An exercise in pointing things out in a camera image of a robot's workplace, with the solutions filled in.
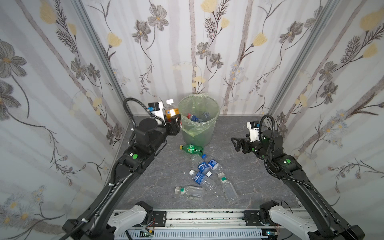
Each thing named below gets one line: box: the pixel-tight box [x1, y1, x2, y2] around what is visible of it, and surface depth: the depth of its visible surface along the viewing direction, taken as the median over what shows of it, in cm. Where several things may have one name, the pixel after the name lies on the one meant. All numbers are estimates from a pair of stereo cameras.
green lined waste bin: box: [178, 93, 220, 148], surface depth 97 cm
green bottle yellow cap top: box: [179, 144, 204, 155], surface depth 98 cm
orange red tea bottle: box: [165, 99, 180, 122], surface depth 62 cm
